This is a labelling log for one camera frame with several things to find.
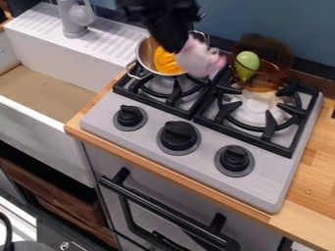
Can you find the orange toy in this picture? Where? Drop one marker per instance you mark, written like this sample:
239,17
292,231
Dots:
165,62

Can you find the pale pink teddy bear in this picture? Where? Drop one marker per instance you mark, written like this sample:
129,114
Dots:
199,59

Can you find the toy sink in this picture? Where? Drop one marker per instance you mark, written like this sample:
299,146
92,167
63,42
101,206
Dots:
48,98

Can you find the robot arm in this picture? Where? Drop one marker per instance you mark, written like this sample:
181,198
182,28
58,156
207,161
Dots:
144,6

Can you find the tap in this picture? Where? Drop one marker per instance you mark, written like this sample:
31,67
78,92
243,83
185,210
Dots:
75,18

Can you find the green toy pear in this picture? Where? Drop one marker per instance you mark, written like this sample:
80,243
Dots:
247,63

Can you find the silver pot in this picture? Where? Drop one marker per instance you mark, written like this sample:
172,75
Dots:
146,52

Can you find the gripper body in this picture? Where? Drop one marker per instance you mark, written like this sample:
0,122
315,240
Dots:
172,31

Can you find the clear orange pot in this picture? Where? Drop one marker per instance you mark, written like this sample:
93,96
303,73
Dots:
275,55

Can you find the toy stove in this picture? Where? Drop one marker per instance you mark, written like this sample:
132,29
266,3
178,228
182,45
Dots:
205,163

